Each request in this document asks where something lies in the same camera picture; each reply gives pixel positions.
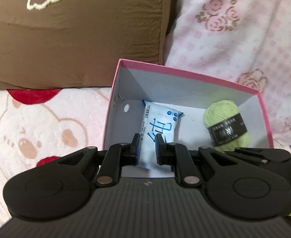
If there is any blue wet wipes pack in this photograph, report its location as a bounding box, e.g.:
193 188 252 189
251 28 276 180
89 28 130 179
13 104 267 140
139 100 184 169

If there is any green yarn ball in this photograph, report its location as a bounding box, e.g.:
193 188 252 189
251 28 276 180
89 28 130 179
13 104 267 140
203 100 250 152

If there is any pink cardboard box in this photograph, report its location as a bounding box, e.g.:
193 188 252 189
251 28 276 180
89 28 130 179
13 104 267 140
102 58 275 179

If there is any bear print blanket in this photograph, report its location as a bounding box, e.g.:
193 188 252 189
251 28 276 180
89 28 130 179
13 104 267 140
0 88 110 227

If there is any pink floral pillow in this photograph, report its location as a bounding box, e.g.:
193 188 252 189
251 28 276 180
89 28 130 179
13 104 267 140
164 0 291 149

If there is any brown pillow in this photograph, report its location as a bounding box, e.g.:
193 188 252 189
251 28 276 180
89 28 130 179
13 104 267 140
0 0 171 89

